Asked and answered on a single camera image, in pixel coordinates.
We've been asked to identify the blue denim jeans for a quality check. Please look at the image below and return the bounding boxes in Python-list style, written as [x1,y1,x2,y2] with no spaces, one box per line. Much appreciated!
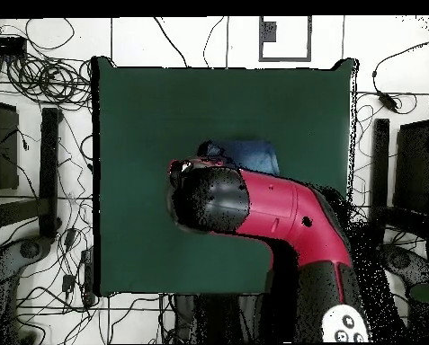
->
[196,138,281,177]

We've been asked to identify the black flat box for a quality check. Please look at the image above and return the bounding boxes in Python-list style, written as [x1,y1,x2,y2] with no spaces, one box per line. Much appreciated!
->
[0,35,28,57]

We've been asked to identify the dark green table cloth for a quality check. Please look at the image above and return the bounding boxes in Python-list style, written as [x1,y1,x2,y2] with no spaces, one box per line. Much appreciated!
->
[91,56,359,297]

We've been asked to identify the black stand leg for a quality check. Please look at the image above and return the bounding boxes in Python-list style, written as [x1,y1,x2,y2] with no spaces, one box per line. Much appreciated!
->
[0,107,63,239]
[369,118,429,245]

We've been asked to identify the slim black power strip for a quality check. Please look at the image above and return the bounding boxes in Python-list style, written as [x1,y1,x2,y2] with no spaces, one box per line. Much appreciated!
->
[80,247,97,306]

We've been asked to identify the black power adapter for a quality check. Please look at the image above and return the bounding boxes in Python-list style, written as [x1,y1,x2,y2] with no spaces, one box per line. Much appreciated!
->
[377,91,400,113]

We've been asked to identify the black square case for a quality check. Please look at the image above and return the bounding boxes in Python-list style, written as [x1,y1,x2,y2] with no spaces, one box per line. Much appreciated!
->
[392,119,429,217]
[0,99,21,191]

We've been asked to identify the grey chair base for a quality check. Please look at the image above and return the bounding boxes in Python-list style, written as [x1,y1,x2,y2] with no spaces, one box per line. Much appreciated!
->
[0,234,55,344]
[375,243,429,288]

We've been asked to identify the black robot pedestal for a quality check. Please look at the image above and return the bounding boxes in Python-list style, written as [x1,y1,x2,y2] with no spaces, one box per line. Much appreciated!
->
[174,294,258,344]

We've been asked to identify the coiled black cable bundle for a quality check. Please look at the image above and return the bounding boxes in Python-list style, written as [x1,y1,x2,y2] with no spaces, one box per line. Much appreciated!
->
[4,53,93,109]

